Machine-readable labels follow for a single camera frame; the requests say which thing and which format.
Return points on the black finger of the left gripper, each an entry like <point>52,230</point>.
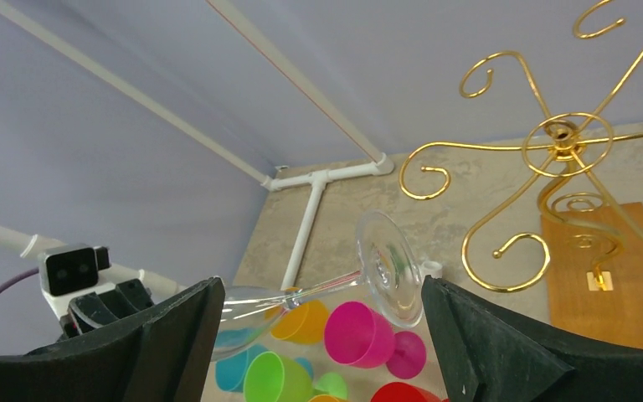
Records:
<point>92,311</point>

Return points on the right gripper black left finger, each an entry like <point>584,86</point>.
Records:
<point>160,354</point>

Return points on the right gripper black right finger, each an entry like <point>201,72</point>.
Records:
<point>490,353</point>

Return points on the blue wine glass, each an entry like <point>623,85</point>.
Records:
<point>230,372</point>

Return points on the red wine glass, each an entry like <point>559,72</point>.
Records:
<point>403,392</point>

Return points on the green wine glass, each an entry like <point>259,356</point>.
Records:
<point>274,377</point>

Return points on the clear wine glass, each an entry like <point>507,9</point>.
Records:
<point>388,269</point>

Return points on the pink wine glass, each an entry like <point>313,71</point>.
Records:
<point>358,336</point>

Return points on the yellow wine glass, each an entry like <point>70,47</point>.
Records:
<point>304,325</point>

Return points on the orange wine glass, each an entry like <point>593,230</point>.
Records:
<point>326,398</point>

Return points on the green faucet with white elbow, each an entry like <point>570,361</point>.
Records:
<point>431,268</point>

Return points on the wooden rack base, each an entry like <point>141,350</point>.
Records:
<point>610,310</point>

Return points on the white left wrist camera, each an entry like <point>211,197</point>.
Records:
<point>69,271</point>

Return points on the white PVC pipe frame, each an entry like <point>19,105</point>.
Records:
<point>378,165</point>

